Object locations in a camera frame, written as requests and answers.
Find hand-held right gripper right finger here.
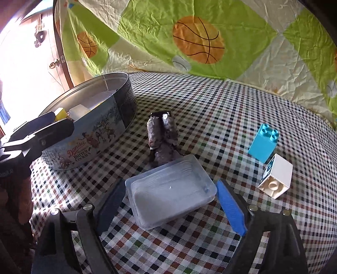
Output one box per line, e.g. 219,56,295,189
216,179,308,274

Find round metal cookie tin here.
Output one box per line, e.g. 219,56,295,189
39,72,138,171

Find clear plastic box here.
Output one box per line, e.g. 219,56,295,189
125,154,218,230

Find hanging door ornament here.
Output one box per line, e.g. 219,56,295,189
34,15,48,48

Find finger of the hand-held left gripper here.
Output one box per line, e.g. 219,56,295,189
5,112,55,144
3,120,75,159

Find translucent white block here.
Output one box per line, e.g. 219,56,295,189
69,105,90,121

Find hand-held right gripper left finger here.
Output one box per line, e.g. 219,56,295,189
32,179,127,274

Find basketball print blanket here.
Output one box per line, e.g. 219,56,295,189
54,0,337,120

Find blue building block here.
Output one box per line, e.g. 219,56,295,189
248,123,280,164

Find brass door handle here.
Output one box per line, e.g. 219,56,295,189
48,55,66,70

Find wooden door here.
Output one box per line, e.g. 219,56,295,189
0,0,75,132

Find checkered tablecloth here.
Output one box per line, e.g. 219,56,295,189
30,71,337,274

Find white building block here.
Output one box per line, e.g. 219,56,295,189
257,153,294,200

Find person's left forearm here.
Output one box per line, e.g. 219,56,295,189
14,170,33,228

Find dark brown figurine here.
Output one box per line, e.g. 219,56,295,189
146,111,183,169

